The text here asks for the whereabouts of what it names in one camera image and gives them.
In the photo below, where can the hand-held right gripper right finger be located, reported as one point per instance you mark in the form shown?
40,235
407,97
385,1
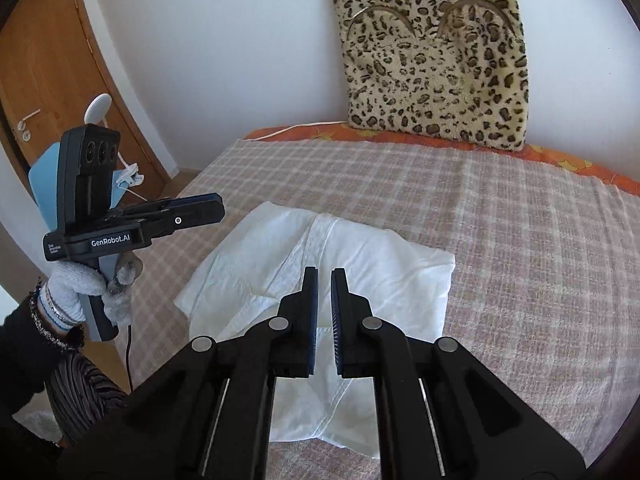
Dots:
345,330

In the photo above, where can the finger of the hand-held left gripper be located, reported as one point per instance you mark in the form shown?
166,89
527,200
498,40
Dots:
195,216
195,200

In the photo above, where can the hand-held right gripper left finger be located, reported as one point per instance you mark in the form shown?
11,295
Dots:
306,320

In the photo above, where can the white long-sleeved shirt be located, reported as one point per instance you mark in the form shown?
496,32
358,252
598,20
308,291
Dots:
400,285

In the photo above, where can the person's left forearm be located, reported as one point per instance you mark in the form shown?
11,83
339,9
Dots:
25,350

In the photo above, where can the person's left hand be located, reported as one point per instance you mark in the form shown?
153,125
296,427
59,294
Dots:
65,285

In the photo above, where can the blue chair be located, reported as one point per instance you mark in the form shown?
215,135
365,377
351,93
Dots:
45,180

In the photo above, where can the white clip lamp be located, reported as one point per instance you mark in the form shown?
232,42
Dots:
97,107

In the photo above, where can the wooden door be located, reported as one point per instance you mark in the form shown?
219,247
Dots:
60,60

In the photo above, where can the beige checkered blanket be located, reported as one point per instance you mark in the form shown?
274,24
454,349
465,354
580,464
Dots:
500,235

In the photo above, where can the dark striped cloth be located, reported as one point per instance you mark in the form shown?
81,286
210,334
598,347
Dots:
90,390

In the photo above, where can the leopard print cushion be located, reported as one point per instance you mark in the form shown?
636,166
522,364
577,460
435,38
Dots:
430,60

